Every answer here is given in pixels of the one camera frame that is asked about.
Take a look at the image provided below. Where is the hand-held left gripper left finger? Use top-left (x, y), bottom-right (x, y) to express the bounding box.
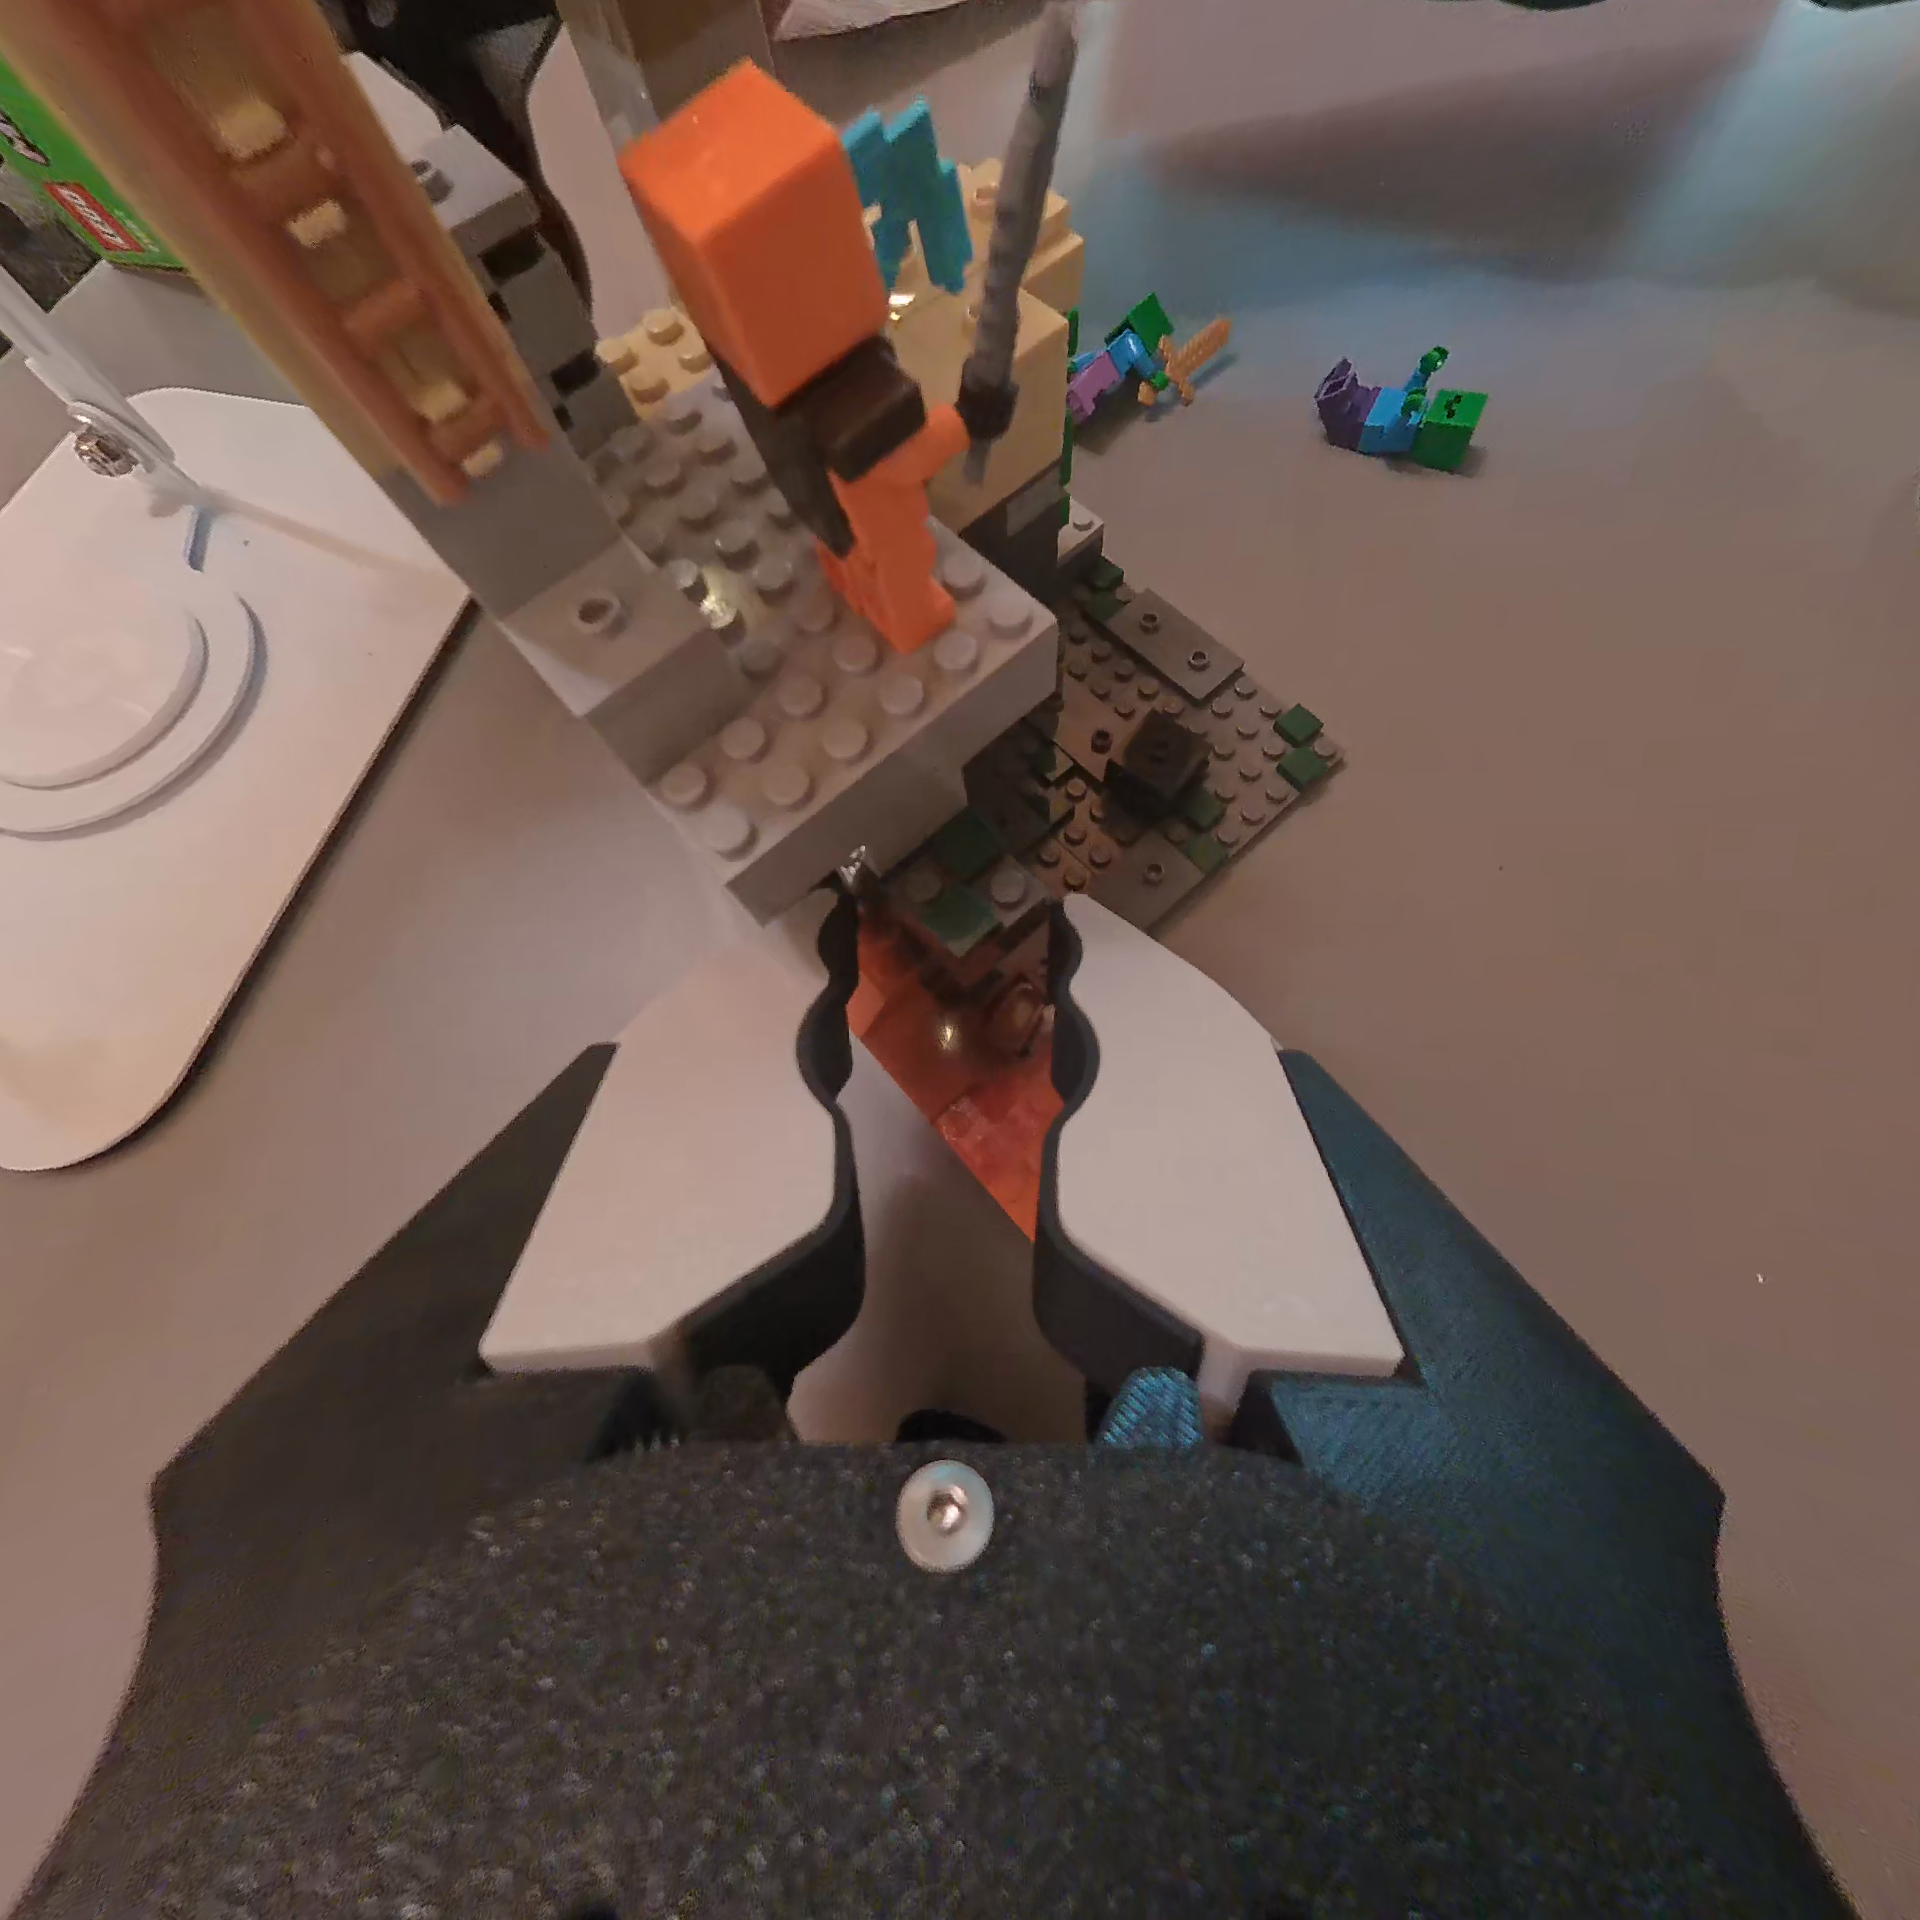
top-left (481, 896), bottom-right (874, 1393)

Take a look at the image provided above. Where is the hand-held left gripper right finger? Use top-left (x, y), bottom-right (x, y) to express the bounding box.
top-left (1031, 896), bottom-right (1408, 1431)

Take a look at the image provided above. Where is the toy brick building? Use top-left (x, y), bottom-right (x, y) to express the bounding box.
top-left (0, 0), bottom-right (1344, 1238)

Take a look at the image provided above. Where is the blue green zombie minifigure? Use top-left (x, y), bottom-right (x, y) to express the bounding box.
top-left (1064, 291), bottom-right (1186, 425)
top-left (1314, 342), bottom-right (1495, 479)

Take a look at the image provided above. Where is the grey desk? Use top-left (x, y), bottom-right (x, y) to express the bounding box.
top-left (0, 0), bottom-right (1920, 1920)

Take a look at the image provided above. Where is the white lamp base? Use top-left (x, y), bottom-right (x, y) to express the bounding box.
top-left (0, 263), bottom-right (481, 1174)

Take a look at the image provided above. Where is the tan toy sword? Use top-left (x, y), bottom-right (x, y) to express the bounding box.
top-left (1140, 314), bottom-right (1240, 406)

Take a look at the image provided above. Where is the orange toy minifigure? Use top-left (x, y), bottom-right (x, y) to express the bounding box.
top-left (620, 0), bottom-right (1087, 655)

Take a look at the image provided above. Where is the green toy set box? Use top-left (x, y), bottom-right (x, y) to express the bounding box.
top-left (0, 58), bottom-right (191, 271)

